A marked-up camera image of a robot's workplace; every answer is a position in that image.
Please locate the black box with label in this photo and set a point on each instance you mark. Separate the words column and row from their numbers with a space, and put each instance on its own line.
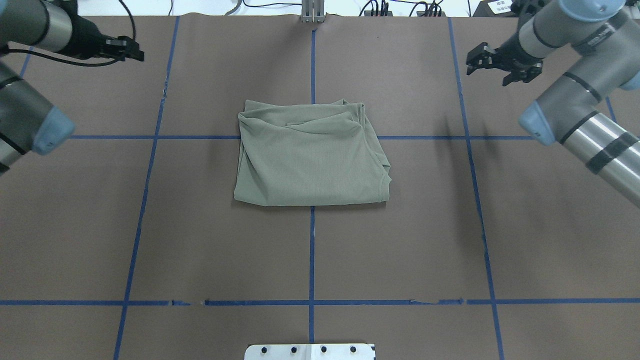
column 494, row 9

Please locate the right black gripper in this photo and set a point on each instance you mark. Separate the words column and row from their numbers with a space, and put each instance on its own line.
column 511, row 51

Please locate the olive green long-sleeve shirt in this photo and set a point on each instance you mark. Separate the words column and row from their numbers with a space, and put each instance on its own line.
column 310, row 155

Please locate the white pedestal column base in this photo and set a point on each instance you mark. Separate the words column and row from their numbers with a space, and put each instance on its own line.
column 312, row 351

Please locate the aluminium frame post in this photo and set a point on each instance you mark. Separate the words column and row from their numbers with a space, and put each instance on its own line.
column 313, row 11

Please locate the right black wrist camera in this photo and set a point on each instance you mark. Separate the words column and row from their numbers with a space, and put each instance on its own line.
column 527, row 8

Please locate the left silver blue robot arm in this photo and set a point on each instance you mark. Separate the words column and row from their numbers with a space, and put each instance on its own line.
column 53, row 30

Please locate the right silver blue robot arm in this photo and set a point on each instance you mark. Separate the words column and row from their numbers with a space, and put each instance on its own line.
column 606, row 38

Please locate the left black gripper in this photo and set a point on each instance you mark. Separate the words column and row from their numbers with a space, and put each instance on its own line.
column 86, row 44

